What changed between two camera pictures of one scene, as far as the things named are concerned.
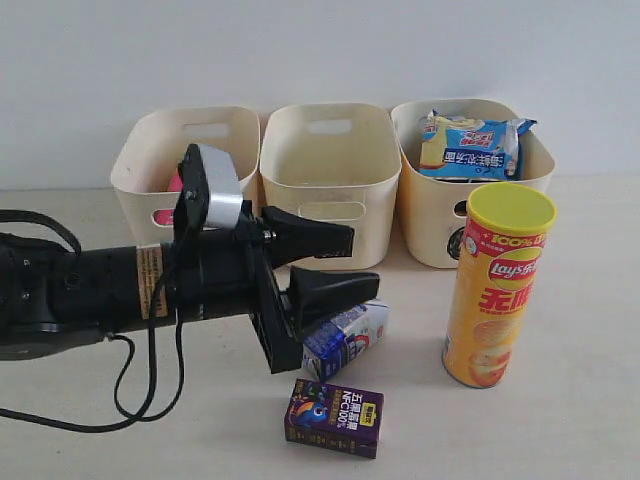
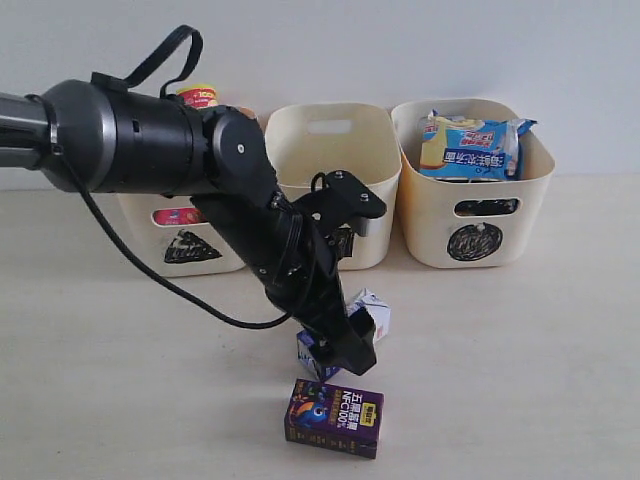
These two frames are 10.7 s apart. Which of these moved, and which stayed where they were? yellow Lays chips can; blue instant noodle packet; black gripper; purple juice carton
Moved: black gripper; yellow Lays chips can
Stayed: blue instant noodle packet; purple juice carton
